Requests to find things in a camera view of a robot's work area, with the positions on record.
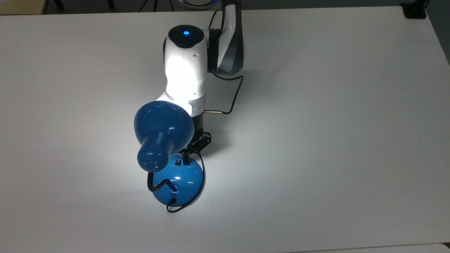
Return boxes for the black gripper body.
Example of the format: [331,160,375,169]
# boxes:
[192,113,206,141]

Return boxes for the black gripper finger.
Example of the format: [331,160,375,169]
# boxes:
[182,132,212,166]

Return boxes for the blue gooseneck desk lamp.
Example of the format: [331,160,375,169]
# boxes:
[134,100,205,207]

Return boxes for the thin black tripod legs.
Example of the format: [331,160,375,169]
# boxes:
[139,0,175,13]

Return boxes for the tan wooden board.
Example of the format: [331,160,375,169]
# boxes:
[0,0,49,15]

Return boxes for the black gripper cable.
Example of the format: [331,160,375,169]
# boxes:
[204,67,245,116]

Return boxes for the black corner clamp mount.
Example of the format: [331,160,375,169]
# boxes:
[400,0,429,19]

